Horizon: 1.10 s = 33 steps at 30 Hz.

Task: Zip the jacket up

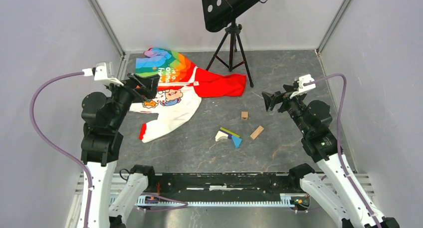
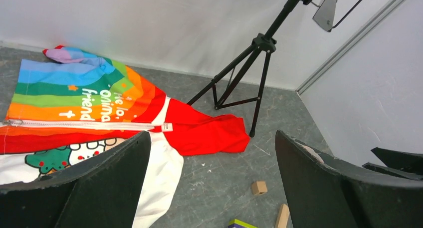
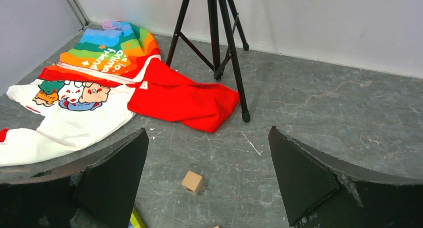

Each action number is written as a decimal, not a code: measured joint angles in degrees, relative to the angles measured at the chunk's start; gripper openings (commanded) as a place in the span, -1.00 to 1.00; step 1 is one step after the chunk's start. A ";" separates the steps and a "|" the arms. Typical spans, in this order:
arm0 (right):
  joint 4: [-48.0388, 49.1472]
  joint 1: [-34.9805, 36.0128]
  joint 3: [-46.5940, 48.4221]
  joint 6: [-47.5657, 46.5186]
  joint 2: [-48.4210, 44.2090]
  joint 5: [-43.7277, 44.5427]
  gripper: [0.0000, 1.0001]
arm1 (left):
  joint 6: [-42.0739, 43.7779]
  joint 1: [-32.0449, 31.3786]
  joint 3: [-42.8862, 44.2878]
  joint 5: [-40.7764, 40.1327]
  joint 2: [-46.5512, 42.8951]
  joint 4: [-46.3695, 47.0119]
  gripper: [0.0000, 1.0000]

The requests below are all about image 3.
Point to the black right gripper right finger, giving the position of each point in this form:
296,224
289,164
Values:
322,191

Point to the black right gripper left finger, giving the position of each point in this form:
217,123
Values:
99,188

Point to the rainbow cartoon zip jacket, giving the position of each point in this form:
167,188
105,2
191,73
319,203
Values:
99,85

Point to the yellow green flat block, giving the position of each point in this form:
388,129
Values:
135,220

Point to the small wooden cube block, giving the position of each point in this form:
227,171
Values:
192,182

